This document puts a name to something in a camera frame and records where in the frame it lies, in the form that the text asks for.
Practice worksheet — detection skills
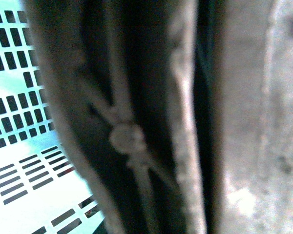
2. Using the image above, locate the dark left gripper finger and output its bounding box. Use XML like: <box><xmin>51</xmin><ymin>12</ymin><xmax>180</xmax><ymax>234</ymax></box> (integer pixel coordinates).
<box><xmin>211</xmin><ymin>0</ymin><xmax>293</xmax><ymax>234</ymax></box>

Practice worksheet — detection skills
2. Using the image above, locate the brown basket handle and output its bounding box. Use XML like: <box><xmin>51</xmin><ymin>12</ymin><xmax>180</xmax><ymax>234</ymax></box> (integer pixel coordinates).
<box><xmin>24</xmin><ymin>0</ymin><xmax>207</xmax><ymax>234</ymax></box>

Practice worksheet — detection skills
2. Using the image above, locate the teal plastic shopping basket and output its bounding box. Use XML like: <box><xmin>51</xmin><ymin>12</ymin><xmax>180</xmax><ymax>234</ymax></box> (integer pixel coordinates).
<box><xmin>0</xmin><ymin>0</ymin><xmax>105</xmax><ymax>234</ymax></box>

